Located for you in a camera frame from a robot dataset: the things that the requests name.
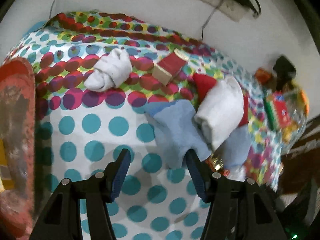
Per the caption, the light blue sock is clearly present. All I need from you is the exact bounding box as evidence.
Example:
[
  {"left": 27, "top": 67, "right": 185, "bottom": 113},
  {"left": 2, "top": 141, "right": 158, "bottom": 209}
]
[
  {"left": 217, "top": 125, "right": 252, "bottom": 169},
  {"left": 143, "top": 99, "right": 211, "bottom": 169}
]

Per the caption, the white crumpled plastic wrap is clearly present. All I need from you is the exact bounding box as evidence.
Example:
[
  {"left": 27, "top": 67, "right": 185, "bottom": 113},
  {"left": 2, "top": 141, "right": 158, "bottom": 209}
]
[{"left": 227, "top": 166, "right": 247, "bottom": 182}]

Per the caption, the red gold snack packet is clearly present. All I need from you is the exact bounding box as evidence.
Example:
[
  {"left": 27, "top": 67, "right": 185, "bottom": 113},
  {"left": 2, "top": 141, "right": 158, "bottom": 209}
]
[{"left": 204, "top": 153, "right": 230, "bottom": 177}]

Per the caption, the yellow small box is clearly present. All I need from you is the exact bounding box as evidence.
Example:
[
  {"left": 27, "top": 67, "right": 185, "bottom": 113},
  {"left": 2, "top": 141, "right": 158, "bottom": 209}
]
[{"left": 0, "top": 140, "right": 15, "bottom": 192}]

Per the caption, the white folded sock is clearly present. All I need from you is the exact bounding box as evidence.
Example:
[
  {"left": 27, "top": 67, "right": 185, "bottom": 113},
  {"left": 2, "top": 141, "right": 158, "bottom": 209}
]
[{"left": 194, "top": 75, "right": 244, "bottom": 151}]

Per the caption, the clear bag of snacks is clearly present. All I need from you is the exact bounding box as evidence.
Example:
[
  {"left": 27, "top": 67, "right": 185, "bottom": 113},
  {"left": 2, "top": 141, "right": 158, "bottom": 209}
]
[{"left": 274, "top": 80, "right": 310, "bottom": 154}]

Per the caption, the red green card box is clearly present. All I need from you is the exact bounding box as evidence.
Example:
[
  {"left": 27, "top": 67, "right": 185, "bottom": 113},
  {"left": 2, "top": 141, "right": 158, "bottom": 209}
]
[{"left": 264, "top": 93, "right": 291, "bottom": 131}]

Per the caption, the red round metal tray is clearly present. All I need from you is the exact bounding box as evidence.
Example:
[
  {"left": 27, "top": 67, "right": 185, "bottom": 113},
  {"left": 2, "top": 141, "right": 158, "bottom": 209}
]
[{"left": 1, "top": 57, "right": 35, "bottom": 239}]

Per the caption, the red sock gold print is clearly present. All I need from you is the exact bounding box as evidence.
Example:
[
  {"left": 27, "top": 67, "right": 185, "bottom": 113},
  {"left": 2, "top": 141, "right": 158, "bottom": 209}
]
[{"left": 193, "top": 73, "right": 248, "bottom": 127}]

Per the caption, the orange snack packet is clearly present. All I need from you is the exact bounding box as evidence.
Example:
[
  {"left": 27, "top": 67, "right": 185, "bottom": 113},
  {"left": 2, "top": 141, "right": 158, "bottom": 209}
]
[{"left": 254, "top": 68, "right": 273, "bottom": 85}]

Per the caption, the black device on table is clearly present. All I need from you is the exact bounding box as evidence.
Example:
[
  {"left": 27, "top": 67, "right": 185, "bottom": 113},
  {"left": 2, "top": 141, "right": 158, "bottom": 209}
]
[{"left": 273, "top": 55, "right": 297, "bottom": 91}]

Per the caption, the polka dot tablecloth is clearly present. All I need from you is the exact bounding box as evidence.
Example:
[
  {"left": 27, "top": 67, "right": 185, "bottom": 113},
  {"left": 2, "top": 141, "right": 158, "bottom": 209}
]
[{"left": 7, "top": 11, "right": 281, "bottom": 239}]

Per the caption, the white rolled sock left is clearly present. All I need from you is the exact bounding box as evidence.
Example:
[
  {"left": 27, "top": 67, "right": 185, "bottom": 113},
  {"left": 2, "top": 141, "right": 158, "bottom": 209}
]
[{"left": 84, "top": 48, "right": 132, "bottom": 92}]

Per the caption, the red and tan small box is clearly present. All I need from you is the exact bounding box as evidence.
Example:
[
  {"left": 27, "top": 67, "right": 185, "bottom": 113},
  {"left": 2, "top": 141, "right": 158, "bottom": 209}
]
[{"left": 152, "top": 49, "right": 189, "bottom": 86}]

